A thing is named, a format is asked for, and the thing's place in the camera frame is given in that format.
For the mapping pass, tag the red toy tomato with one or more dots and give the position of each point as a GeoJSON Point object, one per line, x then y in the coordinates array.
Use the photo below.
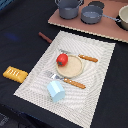
{"type": "Point", "coordinates": [62, 59]}

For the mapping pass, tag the yellow toy bread loaf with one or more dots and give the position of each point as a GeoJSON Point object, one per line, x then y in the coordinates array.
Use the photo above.
{"type": "Point", "coordinates": [15, 74]}

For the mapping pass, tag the brown wooden stick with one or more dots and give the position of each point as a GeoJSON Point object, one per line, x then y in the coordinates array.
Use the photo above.
{"type": "Point", "coordinates": [45, 37]}

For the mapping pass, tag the round wooden plate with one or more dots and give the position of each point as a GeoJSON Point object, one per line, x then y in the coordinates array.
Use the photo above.
{"type": "Point", "coordinates": [73, 68]}

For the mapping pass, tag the light blue toy carton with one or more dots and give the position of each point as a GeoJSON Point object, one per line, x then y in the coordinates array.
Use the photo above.
{"type": "Point", "coordinates": [56, 90]}

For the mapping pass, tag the white woven placemat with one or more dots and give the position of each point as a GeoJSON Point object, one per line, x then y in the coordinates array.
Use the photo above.
{"type": "Point", "coordinates": [76, 110]}

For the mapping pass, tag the pink wooden board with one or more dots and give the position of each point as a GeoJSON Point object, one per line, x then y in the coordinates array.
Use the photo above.
{"type": "Point", "coordinates": [105, 28]}

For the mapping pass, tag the beige bowl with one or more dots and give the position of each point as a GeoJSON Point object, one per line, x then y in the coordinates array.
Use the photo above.
{"type": "Point", "coordinates": [123, 14]}

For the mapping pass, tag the fork with wooden handle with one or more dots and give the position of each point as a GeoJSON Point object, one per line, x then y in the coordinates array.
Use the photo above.
{"type": "Point", "coordinates": [66, 80]}

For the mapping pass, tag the knife with wooden handle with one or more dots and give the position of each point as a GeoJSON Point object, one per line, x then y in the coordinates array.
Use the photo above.
{"type": "Point", "coordinates": [80, 55]}

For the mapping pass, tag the grey pot with handles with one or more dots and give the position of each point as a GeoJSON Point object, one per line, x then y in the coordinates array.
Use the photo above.
{"type": "Point", "coordinates": [68, 9]}

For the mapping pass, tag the grey saucepan with handle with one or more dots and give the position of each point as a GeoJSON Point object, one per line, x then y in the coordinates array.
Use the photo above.
{"type": "Point", "coordinates": [93, 15]}

